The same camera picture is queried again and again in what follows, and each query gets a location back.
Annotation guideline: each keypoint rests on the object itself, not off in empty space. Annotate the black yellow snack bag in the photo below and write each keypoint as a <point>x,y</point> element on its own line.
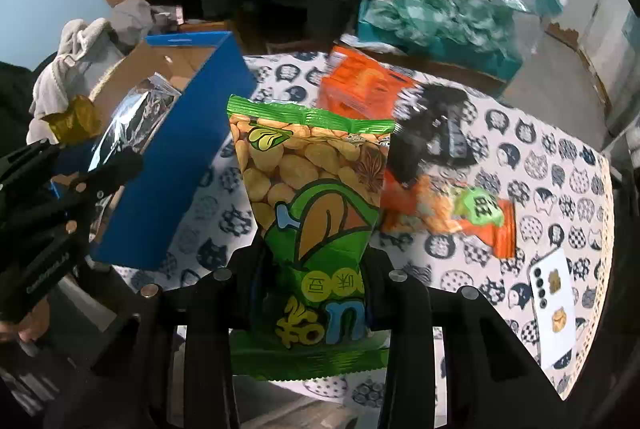
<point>135,119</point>

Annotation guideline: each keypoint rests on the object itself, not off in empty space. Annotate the green bean snack bag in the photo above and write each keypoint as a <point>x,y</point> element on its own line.
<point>314,180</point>

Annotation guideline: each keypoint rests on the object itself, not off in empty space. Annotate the orange green snack bag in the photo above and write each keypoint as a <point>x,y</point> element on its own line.
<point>446,207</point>

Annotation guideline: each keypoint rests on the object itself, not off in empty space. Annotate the orange black noodle snack bag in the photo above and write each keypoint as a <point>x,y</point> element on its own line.
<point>428,116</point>

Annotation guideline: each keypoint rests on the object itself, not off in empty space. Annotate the long gold biscuit pack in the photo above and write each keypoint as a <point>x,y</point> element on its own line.
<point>79,122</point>

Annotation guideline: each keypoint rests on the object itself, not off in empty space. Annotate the person's left hand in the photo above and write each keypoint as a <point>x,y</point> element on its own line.
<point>32,327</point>

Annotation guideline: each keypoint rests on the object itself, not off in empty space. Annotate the blue cardboard box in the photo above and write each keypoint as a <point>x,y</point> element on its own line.
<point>206,67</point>

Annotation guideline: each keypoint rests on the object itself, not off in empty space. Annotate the grey white clothes pile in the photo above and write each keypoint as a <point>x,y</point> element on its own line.
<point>87,50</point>

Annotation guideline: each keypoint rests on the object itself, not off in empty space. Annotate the teal box with bags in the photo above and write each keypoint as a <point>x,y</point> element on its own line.
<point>474,34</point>

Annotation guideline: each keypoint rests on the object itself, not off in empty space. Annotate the white smartphone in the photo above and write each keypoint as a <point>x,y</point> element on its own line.
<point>554,308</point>

